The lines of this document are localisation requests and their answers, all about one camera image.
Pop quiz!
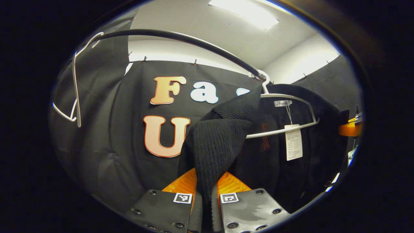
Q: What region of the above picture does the wide white clothes hanger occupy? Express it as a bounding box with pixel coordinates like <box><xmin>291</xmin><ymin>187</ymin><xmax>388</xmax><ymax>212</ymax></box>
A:
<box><xmin>246</xmin><ymin>70</ymin><xmax>321</xmax><ymax>139</ymax></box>

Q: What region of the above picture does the small white clothes hanger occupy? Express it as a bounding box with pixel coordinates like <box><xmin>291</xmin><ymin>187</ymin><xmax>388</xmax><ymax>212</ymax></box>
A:
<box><xmin>52</xmin><ymin>32</ymin><xmax>104</xmax><ymax>128</ymax></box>

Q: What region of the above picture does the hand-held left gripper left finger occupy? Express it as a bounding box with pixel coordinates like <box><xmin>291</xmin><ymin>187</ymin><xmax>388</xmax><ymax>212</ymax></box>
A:
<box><xmin>125</xmin><ymin>168</ymin><xmax>202</xmax><ymax>233</ymax></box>

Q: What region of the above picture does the black knit jacket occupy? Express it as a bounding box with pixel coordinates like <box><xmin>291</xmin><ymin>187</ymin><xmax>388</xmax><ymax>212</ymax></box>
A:
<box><xmin>177</xmin><ymin>83</ymin><xmax>351</xmax><ymax>233</ymax></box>

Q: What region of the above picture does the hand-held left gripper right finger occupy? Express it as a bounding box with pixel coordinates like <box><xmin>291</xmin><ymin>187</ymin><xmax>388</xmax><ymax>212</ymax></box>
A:
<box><xmin>212</xmin><ymin>172</ymin><xmax>291</xmax><ymax>233</ymax></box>

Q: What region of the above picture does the black backdrop cloth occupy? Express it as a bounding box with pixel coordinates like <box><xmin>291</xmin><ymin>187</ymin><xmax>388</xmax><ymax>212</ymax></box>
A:
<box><xmin>49</xmin><ymin>13</ymin><xmax>363</xmax><ymax>214</ymax></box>

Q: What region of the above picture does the ceiling light panel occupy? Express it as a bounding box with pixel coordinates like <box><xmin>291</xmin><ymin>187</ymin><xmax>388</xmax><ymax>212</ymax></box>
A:
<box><xmin>209</xmin><ymin>0</ymin><xmax>280</xmax><ymax>30</ymax></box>

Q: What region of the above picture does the black clothes rack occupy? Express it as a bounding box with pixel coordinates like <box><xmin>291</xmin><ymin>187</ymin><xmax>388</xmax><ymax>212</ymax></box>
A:
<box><xmin>92</xmin><ymin>28</ymin><xmax>267</xmax><ymax>82</ymax></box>

